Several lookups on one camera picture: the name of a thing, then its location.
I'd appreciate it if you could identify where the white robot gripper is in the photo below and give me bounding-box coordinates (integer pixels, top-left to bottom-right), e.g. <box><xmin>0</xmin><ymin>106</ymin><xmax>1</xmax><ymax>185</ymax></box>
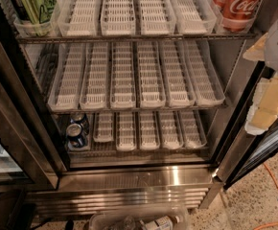
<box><xmin>243</xmin><ymin>19</ymin><xmax>278</xmax><ymax>135</ymax></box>

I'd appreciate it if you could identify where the red coke can front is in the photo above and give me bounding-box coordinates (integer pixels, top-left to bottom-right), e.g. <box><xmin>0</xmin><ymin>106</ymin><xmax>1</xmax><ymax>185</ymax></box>
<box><xmin>222</xmin><ymin>0</ymin><xmax>260</xmax><ymax>32</ymax></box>

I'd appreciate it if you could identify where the fridge door right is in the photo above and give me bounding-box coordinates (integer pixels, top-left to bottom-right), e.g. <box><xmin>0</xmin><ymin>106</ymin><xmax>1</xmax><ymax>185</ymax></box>
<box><xmin>217</xmin><ymin>62</ymin><xmax>278</xmax><ymax>190</ymax></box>

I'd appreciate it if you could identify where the fridge door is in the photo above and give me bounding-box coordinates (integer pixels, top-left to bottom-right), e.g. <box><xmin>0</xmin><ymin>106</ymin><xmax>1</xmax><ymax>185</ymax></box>
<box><xmin>217</xmin><ymin>62</ymin><xmax>278</xmax><ymax>190</ymax></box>
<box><xmin>0</xmin><ymin>14</ymin><xmax>70</xmax><ymax>194</ymax></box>

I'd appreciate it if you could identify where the blue pepsi can behind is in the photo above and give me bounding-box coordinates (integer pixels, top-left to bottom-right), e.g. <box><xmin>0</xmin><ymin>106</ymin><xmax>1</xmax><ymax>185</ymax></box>
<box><xmin>70</xmin><ymin>113</ymin><xmax>89</xmax><ymax>134</ymax></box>

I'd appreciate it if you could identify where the blue pepsi can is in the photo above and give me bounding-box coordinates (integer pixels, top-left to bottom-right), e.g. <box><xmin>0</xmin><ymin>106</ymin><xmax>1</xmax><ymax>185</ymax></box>
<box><xmin>70</xmin><ymin>113</ymin><xmax>89</xmax><ymax>134</ymax></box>
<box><xmin>66</xmin><ymin>124</ymin><xmax>87</xmax><ymax>149</ymax></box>

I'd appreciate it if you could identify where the blue pepsi can front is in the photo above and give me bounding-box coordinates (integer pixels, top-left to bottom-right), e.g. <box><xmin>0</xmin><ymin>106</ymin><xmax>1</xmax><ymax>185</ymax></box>
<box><xmin>66</xmin><ymin>124</ymin><xmax>87</xmax><ymax>149</ymax></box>

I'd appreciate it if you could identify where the steel fridge base grille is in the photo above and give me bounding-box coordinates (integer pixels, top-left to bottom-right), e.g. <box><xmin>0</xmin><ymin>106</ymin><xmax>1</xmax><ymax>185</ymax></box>
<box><xmin>27</xmin><ymin>166</ymin><xmax>223</xmax><ymax>218</ymax></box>

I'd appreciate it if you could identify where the green drink can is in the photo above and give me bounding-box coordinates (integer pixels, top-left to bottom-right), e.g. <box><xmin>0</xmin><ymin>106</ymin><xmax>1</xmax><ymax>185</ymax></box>
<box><xmin>12</xmin><ymin>0</ymin><xmax>58</xmax><ymax>36</ymax></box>

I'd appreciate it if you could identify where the fridge door left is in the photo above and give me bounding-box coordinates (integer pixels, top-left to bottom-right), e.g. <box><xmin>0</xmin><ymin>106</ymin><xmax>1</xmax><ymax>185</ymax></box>
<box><xmin>0</xmin><ymin>14</ymin><xmax>70</xmax><ymax>194</ymax></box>

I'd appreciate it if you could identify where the clear plastic bin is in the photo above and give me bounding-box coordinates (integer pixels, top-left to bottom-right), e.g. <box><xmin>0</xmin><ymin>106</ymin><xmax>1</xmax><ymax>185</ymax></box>
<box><xmin>88</xmin><ymin>204</ymin><xmax>191</xmax><ymax>230</ymax></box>

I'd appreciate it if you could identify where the plastic bottle in bin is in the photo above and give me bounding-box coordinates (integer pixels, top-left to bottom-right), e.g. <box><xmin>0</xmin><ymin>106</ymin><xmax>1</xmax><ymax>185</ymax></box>
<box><xmin>139</xmin><ymin>216</ymin><xmax>181</xmax><ymax>230</ymax></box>

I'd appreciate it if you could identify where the middle wire shelf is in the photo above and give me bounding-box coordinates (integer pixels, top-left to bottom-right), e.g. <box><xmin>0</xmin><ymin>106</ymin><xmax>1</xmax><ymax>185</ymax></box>
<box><xmin>47</xmin><ymin>102</ymin><xmax>228</xmax><ymax>115</ymax></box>

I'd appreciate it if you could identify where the wire shelf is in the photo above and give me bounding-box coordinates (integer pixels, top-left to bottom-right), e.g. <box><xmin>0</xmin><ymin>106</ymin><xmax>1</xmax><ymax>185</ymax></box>
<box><xmin>67</xmin><ymin>143</ymin><xmax>209</xmax><ymax>163</ymax></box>
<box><xmin>47</xmin><ymin>102</ymin><xmax>228</xmax><ymax>115</ymax></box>
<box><xmin>16</xmin><ymin>32</ymin><xmax>257</xmax><ymax>44</ymax></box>

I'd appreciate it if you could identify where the bottom wire shelf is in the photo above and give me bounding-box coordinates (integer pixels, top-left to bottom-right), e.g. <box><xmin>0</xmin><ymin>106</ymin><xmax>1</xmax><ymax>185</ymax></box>
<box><xmin>67</xmin><ymin>143</ymin><xmax>209</xmax><ymax>163</ymax></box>

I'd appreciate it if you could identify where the top wire shelf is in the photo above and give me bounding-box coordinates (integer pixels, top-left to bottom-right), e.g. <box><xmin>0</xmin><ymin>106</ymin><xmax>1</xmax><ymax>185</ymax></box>
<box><xmin>16</xmin><ymin>32</ymin><xmax>257</xmax><ymax>44</ymax></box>

